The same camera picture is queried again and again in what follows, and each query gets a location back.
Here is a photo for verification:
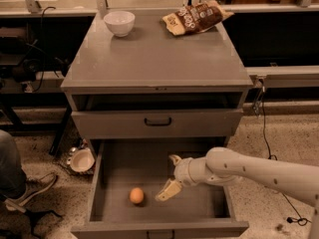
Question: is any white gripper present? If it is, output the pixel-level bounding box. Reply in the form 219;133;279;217
155;154;213;201

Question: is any orange fruit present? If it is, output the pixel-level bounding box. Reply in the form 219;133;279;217
130;187;145;204

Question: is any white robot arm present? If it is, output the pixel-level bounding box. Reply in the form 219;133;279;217
156;147;319;239

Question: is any open middle drawer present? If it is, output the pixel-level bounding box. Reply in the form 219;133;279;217
72;139;249;239

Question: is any grey top drawer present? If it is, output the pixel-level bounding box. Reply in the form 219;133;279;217
72;110;243;139

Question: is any grey drawer cabinet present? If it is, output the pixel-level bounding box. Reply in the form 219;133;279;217
62;10;252;151

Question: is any white bowl on floor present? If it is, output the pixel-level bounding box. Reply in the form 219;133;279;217
69;148;95;172

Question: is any black chair base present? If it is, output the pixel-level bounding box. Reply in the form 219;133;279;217
0;207;64;239

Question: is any brown chip bag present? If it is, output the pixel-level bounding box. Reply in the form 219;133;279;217
162;0;233;36

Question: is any white ceramic bowl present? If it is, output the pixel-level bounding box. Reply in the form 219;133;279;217
104;11;136;37

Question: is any person's leg in jeans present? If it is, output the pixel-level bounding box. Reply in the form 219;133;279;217
0;130;27;202

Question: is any black top drawer handle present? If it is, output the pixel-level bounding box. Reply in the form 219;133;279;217
144;118;172;126

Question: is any black power cable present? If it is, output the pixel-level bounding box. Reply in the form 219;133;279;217
258;80;313;227

